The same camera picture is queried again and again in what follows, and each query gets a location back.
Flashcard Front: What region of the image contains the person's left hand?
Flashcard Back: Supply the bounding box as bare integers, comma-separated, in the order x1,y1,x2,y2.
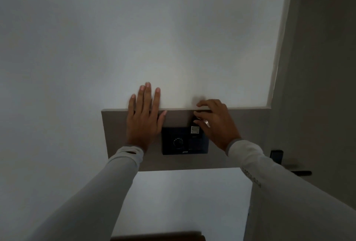
126,82,168,152

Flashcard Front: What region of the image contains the person's right hand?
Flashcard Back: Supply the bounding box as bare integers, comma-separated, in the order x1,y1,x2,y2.
193,99,241,152

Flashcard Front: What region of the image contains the person's right forearm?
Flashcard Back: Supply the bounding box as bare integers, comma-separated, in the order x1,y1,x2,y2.
226,139,356,241

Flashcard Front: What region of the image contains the person's left forearm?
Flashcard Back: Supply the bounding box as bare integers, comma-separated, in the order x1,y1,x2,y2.
26,146,144,241

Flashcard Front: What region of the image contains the grey mounting board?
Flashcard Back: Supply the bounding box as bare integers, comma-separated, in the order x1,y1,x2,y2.
101,107,272,172

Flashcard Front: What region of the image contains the black door lock plate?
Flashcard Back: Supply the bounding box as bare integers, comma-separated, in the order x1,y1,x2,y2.
270,150,284,166

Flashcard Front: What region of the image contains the beige door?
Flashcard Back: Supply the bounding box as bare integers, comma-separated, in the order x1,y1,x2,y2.
243,0,356,241

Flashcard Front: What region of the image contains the black switch panel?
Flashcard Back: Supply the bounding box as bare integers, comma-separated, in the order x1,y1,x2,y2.
161,126,209,156

